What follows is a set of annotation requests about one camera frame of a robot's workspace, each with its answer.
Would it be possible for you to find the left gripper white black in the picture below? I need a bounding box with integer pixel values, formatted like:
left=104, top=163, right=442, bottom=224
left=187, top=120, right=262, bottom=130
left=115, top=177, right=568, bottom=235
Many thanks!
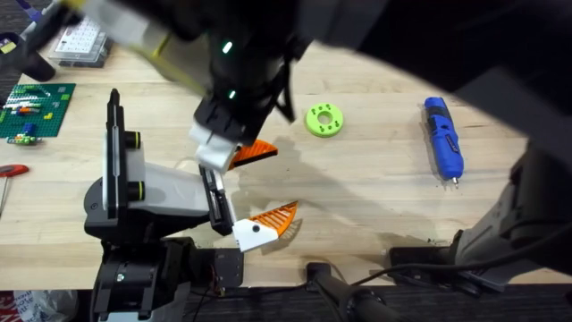
left=83, top=129, right=299, bottom=253

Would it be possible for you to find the orange ribbed wedge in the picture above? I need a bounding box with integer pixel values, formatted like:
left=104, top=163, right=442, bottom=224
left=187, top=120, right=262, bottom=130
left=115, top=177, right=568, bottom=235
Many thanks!
left=228, top=139, right=280, bottom=172

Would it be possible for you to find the blue electric screwdriver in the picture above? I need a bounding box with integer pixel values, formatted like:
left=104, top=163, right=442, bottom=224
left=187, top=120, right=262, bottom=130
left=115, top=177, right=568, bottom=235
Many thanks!
left=422, top=96, right=466, bottom=187

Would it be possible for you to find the black upright wrist plate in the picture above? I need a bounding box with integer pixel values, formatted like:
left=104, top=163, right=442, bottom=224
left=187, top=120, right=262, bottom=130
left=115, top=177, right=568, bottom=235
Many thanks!
left=103, top=88, right=125, bottom=221

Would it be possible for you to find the black stand pole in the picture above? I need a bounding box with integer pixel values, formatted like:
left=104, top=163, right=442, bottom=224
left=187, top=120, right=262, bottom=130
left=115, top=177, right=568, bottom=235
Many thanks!
left=305, top=261, right=406, bottom=322

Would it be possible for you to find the green disc with holes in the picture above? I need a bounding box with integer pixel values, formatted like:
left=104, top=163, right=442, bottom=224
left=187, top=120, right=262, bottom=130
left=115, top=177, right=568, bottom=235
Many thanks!
left=304, top=102, right=346, bottom=139

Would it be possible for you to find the green board with toy blocks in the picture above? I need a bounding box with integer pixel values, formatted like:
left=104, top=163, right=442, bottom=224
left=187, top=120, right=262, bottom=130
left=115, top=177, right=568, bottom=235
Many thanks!
left=0, top=82, right=77, bottom=147

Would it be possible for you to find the clear plastic parts box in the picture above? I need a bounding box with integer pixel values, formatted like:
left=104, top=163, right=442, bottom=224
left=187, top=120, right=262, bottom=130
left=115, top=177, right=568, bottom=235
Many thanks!
left=47, top=16, right=114, bottom=69

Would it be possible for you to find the black handheld tool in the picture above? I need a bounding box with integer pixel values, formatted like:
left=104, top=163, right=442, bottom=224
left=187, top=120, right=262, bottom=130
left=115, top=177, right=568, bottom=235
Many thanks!
left=0, top=30, right=57, bottom=84

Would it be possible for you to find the plastic bag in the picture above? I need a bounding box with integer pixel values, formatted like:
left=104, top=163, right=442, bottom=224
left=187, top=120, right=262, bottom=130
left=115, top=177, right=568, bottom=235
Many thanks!
left=0, top=289, right=80, bottom=322

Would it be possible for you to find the black rail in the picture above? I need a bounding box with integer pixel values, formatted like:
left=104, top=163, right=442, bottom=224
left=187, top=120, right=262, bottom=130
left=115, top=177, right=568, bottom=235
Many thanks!
left=78, top=282, right=572, bottom=322

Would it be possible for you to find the black cable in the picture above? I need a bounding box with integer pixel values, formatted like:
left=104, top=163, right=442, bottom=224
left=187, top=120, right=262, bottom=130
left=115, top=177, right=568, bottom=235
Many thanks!
left=273, top=52, right=298, bottom=124
left=351, top=221, right=572, bottom=287

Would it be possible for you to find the red handled tool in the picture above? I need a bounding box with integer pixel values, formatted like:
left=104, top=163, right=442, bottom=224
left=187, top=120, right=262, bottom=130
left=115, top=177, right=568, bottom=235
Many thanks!
left=0, top=163, right=30, bottom=216

